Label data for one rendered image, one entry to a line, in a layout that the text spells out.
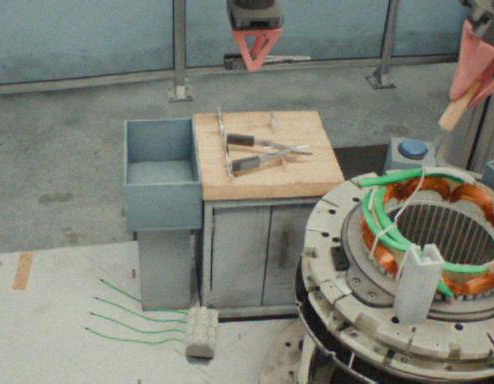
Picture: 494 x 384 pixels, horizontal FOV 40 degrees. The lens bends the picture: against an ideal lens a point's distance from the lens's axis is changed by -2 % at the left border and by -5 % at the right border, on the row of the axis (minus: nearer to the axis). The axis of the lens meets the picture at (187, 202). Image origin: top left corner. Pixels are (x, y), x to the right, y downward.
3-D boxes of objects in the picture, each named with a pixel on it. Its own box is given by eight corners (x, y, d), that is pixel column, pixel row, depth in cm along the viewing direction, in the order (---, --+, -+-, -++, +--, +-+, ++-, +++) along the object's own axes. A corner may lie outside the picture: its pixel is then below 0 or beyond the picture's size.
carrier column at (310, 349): (296, 397, 99) (315, 300, 86) (293, 383, 101) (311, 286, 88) (313, 395, 99) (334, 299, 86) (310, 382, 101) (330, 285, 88)
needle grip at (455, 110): (445, 130, 69) (476, 81, 66) (435, 121, 70) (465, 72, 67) (454, 132, 70) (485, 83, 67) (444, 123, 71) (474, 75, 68)
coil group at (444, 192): (403, 208, 86) (410, 182, 83) (399, 199, 87) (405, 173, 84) (448, 206, 86) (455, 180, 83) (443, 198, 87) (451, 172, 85)
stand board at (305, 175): (202, 201, 96) (203, 187, 95) (193, 126, 111) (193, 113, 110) (343, 195, 97) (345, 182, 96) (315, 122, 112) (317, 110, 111)
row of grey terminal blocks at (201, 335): (213, 366, 106) (214, 349, 104) (182, 363, 107) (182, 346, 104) (219, 319, 114) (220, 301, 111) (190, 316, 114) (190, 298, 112)
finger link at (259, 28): (231, 79, 96) (232, 17, 90) (225, 55, 101) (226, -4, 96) (279, 77, 96) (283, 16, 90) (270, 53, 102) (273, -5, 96)
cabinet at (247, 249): (201, 324, 113) (204, 200, 97) (193, 247, 127) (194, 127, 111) (318, 317, 114) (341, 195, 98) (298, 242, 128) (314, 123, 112)
